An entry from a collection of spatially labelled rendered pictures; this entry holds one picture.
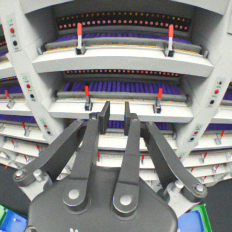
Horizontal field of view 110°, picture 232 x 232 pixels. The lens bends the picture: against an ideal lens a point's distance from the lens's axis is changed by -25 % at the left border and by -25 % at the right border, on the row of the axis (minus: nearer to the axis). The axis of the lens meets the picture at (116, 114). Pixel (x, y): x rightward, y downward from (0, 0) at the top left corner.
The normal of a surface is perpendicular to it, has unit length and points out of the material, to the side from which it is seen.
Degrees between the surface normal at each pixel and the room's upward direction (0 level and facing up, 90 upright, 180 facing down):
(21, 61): 90
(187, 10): 90
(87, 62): 110
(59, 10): 90
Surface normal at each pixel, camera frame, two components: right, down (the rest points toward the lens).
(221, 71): -0.07, 0.59
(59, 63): -0.06, 0.83
